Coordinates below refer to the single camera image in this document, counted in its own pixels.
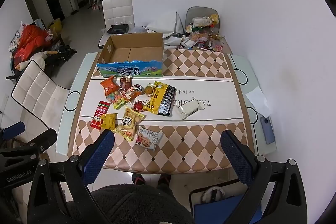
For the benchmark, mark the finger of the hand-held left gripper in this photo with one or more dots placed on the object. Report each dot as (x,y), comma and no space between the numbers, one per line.
(11,130)
(43,138)

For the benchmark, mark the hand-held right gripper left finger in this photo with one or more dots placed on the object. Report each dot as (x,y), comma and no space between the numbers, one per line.
(97,154)

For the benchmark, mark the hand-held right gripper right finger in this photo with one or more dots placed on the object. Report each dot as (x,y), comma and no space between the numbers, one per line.
(236,155)

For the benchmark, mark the shiny yellow snack packet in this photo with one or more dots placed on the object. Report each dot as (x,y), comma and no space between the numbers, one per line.
(109,120)

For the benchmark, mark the yellow bread packet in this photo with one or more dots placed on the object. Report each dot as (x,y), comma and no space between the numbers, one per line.
(128,123)

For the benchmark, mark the red green sachet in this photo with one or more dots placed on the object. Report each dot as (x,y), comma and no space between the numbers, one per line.
(101,109)

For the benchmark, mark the white cookie packet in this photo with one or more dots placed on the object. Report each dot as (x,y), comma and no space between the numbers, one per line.
(148,137)

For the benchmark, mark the small red snack packet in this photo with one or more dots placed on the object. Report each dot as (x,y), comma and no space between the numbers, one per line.
(137,107)

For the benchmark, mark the orange snack packet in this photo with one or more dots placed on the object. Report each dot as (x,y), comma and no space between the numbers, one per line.
(109,86)

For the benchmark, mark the panda print snack packet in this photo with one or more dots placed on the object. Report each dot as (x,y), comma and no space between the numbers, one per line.
(134,91)

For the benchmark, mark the large yellow black packet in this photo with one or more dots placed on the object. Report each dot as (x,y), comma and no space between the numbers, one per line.
(160,98)

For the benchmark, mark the cardboard box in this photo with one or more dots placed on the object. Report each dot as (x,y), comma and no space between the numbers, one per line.
(131,52)

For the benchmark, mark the pile of assorted snacks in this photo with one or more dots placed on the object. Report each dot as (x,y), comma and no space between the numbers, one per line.
(202,29)

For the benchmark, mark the blue smartphone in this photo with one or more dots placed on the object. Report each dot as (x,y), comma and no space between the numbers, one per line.
(267,130)

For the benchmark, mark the round white object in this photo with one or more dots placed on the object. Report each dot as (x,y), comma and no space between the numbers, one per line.
(212,195)

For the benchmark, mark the red black slipper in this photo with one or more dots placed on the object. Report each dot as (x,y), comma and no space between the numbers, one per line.
(137,178)

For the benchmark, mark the white quilted chair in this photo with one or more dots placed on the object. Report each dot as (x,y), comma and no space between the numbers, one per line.
(116,8)
(36,90)

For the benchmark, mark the white paper sheet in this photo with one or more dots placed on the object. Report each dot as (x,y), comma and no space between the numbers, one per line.
(258,102)

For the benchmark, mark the colourful candy packet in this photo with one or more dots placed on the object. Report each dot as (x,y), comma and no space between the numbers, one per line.
(118,99)

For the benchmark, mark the person's dark fleece clothing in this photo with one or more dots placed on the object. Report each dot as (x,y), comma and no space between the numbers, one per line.
(131,205)

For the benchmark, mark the white wrapped snack packet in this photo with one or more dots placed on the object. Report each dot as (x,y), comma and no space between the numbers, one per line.
(189,108)

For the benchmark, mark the cream cloth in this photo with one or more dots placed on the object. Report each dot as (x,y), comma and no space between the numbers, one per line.
(31,60)

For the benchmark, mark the brown snack packet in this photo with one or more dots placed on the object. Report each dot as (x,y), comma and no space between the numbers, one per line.
(125,83)

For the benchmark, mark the wrapped round bun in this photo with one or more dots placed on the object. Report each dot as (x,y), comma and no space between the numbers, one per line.
(149,90)

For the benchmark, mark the black folded stand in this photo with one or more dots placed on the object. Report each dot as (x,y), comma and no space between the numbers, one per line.
(60,53)

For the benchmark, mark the red plastic bag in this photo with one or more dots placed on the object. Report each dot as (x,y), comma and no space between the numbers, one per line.
(30,37)

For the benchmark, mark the light blue cloth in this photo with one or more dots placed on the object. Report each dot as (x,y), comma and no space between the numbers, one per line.
(40,23)

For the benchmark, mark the yellow bag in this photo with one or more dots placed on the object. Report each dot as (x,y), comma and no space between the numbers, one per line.
(55,27)

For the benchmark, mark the black bag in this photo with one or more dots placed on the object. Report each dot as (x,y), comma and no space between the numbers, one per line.
(118,28)

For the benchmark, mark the white cloth bag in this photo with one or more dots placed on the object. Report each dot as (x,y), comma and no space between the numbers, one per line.
(162,22)

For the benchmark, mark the grey chair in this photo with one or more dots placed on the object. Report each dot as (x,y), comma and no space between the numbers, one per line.
(197,11)

